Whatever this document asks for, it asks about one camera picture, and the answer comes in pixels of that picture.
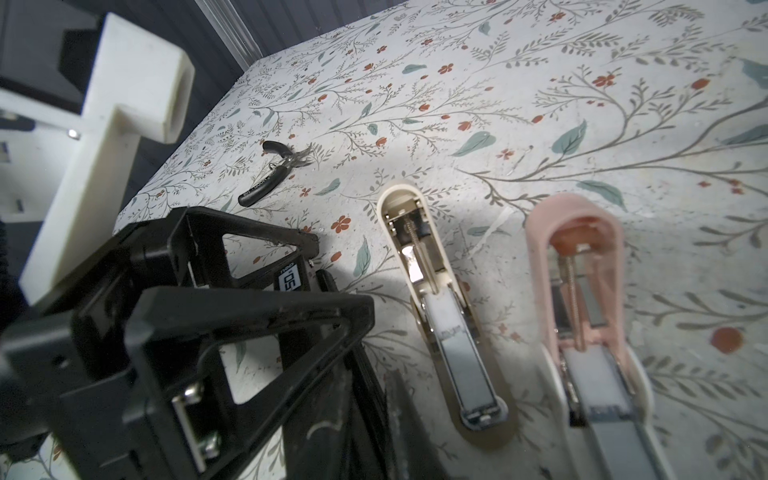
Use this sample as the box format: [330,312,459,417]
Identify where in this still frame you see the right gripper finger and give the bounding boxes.
[384,372,449,479]

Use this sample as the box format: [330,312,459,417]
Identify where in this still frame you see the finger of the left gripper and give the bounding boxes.
[167,207,319,292]

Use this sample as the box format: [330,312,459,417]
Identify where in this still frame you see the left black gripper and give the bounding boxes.
[1,221,375,479]

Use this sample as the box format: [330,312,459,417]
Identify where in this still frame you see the pink small stapler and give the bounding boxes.
[525,193,675,479]

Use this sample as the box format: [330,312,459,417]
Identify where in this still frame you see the black pliers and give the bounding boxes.
[238,140,314,207]

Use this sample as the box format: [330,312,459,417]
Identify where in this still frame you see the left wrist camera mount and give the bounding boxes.
[1,1,195,304]

